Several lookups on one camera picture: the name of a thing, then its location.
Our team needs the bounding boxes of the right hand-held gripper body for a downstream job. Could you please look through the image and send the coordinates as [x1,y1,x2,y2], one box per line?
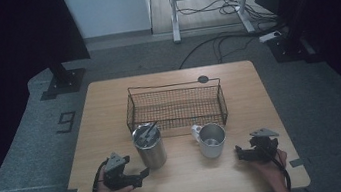
[246,125,284,166]

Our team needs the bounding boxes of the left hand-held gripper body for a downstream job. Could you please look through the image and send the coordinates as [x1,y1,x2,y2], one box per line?
[99,149,138,192]

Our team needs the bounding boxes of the stainless steel tumbler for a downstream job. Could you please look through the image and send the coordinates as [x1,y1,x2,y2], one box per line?
[129,119,170,174]

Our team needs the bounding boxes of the steel mug with handle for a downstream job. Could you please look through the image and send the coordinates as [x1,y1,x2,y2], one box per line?
[190,120,231,162]

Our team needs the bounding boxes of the black wire mesh basket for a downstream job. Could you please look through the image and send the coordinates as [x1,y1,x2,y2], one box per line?
[121,73,231,140]

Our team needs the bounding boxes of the person's right hand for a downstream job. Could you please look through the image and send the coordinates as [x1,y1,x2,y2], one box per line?
[249,147,293,192]

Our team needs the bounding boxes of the grey metal utensil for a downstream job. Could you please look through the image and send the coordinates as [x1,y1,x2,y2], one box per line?
[135,120,162,146]

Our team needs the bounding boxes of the dark round table grommet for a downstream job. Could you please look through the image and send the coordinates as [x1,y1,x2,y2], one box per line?
[196,74,210,85]

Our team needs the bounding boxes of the black stand base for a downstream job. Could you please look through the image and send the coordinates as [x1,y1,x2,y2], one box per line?
[35,59,91,102]
[264,21,325,70]

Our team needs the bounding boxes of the white power strip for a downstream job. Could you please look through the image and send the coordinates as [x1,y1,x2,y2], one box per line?
[257,29,284,44]

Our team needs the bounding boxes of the dark curtain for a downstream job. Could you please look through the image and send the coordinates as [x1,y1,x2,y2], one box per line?
[0,0,110,192]
[254,0,341,140]

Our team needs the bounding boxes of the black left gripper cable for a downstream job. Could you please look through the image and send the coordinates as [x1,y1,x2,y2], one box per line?
[86,158,119,192]

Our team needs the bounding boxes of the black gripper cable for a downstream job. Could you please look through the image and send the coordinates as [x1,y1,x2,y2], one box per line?
[266,142,294,192]
[86,158,119,192]

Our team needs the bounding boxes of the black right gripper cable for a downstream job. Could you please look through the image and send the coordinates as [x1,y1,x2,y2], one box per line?
[266,142,294,192]

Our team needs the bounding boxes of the long black floor cable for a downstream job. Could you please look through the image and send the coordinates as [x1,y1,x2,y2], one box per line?
[174,23,290,71]

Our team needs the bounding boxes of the tangled black floor cables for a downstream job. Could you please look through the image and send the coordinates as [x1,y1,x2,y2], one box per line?
[175,0,283,36]

